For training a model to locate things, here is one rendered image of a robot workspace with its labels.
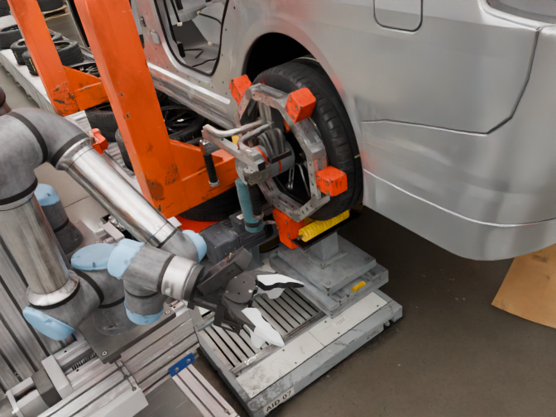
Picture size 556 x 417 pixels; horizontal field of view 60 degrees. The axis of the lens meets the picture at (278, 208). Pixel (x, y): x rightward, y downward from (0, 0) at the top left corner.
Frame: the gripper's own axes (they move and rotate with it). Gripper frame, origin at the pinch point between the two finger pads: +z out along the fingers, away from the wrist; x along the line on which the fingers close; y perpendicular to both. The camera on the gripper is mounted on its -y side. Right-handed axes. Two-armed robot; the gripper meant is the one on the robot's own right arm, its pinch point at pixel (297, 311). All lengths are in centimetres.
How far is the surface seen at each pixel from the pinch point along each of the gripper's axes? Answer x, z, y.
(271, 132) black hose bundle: -88, -27, 15
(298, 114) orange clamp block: -92, -20, 7
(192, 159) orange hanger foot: -123, -67, 59
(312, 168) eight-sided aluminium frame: -89, -10, 24
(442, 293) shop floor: -127, 66, 91
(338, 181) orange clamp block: -86, 1, 24
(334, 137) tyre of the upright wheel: -94, -6, 12
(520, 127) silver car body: -56, 36, -24
